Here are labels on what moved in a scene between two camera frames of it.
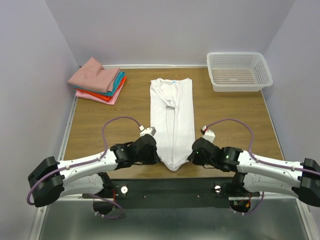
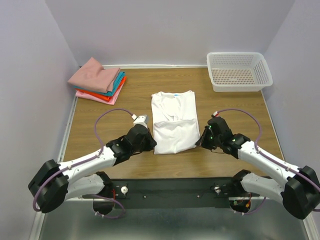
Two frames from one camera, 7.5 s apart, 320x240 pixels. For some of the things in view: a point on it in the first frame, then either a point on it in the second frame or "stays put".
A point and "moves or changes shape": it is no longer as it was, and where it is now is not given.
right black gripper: x=193 y=158 to x=202 y=141
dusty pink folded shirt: x=93 y=76 stays put
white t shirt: x=172 y=114 moves or changes shape
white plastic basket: x=239 y=71 stays put
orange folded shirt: x=108 y=97 stays put
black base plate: x=175 y=193 stays put
